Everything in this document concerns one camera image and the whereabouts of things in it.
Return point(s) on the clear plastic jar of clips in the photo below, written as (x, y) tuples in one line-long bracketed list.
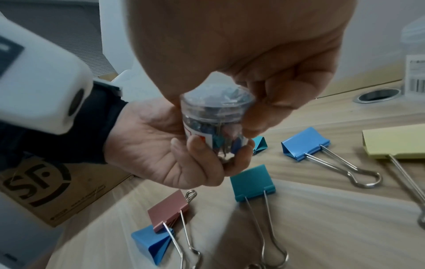
[(212, 118)]

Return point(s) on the small teal binder clip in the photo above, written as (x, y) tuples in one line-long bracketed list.
[(259, 145)]

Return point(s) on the person's left hand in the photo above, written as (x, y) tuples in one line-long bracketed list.
[(146, 141)]

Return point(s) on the large teal binder clip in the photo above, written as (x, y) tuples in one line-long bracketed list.
[(252, 182)]

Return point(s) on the person's right hand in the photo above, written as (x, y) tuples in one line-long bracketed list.
[(239, 36)]

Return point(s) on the blue binder clip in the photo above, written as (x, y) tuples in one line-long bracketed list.
[(151, 240), (303, 143)]

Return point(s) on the grey mesh office chair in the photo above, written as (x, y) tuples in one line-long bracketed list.
[(56, 34)]

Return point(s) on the clear labelled plastic container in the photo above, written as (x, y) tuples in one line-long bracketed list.
[(415, 60)]

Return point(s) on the brown cardboard box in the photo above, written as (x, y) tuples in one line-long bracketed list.
[(56, 191)]

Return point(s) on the pink binder clip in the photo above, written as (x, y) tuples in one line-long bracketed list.
[(167, 210)]

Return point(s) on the person's left forearm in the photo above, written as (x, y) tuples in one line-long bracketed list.
[(66, 141)]

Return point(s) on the yellow binder clip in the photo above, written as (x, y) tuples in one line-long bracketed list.
[(395, 141)]

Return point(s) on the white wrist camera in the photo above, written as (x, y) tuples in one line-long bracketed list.
[(36, 78)]

